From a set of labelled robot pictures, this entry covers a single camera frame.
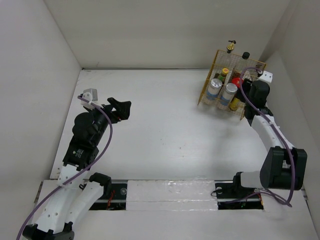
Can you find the red lid dark sauce jar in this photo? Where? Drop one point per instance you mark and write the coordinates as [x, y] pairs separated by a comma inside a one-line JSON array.
[[237, 81]]

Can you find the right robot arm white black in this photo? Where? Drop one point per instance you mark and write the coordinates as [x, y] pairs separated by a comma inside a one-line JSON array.
[[283, 169]]

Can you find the green label sauce bottle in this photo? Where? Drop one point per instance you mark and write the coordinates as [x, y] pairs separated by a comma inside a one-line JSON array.
[[223, 75]]

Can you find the yellow wire basket rack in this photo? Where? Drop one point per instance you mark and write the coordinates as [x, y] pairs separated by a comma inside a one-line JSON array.
[[228, 74]]

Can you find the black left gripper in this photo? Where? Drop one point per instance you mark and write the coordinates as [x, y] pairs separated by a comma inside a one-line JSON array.
[[116, 115]]

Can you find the blue label shaker jar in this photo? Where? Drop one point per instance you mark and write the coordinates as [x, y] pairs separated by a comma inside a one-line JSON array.
[[213, 90], [229, 92]]

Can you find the small yellow label bottle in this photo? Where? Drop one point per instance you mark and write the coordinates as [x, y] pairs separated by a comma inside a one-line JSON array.
[[234, 104]]

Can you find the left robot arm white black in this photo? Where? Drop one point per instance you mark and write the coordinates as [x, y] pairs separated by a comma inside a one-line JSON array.
[[76, 192]]

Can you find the red label vinegar bottle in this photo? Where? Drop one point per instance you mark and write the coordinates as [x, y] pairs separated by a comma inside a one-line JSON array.
[[241, 64]]

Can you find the metal base rail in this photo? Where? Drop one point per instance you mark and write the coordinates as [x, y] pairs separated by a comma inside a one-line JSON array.
[[173, 195]]

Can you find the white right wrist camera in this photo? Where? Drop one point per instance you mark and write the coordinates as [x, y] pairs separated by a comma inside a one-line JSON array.
[[266, 77]]

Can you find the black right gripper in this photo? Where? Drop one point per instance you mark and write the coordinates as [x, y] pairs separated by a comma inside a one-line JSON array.
[[247, 85]]

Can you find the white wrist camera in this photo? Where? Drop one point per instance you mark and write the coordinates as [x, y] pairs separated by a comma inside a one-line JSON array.
[[266, 77], [90, 94]]

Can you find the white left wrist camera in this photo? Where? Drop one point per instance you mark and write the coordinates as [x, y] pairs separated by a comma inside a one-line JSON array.
[[90, 94]]

